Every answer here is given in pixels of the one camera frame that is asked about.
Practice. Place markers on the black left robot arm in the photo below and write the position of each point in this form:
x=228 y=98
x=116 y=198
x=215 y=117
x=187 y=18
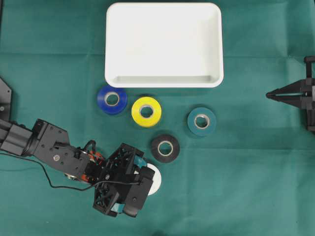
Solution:
x=45 y=144

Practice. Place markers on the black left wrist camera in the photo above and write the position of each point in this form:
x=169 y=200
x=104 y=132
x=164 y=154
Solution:
x=137 y=194

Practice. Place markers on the blue tape roll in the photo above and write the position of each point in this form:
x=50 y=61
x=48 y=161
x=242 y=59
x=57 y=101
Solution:
x=104 y=93

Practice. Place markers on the white plastic case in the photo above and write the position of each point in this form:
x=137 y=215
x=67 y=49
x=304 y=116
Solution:
x=163 y=45

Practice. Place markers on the black tape roll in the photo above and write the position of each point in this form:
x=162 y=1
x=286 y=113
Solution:
x=158 y=141

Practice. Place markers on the dark teal tape roll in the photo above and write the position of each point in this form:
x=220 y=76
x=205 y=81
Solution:
x=201 y=121

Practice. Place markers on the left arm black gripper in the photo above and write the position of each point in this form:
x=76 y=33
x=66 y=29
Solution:
x=120 y=172

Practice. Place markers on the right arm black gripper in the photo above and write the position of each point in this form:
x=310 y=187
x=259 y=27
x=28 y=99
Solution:
x=298 y=87

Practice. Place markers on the orange tape roll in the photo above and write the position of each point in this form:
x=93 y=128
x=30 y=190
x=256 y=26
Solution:
x=95 y=158

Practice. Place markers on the green table cloth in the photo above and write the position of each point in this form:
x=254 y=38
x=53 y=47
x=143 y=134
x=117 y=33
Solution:
x=253 y=176

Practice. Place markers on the yellow tape roll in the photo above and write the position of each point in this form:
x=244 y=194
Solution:
x=141 y=103

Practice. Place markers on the white tape roll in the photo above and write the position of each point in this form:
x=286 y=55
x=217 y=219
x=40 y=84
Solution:
x=156 y=179

